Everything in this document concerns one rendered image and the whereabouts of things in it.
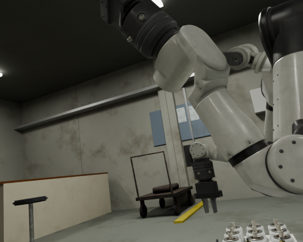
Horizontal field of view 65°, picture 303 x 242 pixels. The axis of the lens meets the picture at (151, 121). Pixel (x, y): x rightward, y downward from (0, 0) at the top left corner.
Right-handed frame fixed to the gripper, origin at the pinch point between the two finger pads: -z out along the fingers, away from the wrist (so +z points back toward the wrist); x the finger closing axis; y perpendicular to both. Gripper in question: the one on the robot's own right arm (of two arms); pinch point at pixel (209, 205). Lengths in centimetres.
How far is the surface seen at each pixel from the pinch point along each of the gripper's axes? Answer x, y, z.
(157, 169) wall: 268, -290, 24
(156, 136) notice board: 259, -290, 92
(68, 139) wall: 485, -223, 131
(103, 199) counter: 360, -217, -19
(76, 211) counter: 336, -141, -27
